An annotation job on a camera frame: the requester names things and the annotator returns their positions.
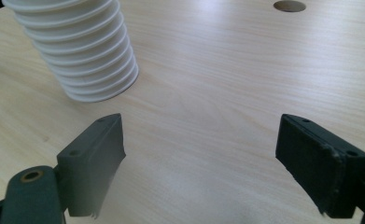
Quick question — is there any round table cable hole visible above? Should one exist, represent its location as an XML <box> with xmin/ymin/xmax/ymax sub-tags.
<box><xmin>273</xmin><ymin>0</ymin><xmax>307</xmax><ymax>13</ymax></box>

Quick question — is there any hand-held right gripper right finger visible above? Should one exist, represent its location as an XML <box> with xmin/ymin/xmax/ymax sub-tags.
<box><xmin>274</xmin><ymin>113</ymin><xmax>365</xmax><ymax>219</ymax></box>

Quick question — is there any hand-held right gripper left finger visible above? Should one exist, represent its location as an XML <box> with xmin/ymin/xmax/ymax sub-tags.
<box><xmin>56</xmin><ymin>113</ymin><xmax>127</xmax><ymax>218</ymax></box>

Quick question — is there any stack of white paper cups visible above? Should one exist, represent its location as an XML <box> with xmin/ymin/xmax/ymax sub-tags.
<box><xmin>1</xmin><ymin>0</ymin><xmax>140</xmax><ymax>104</ymax></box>

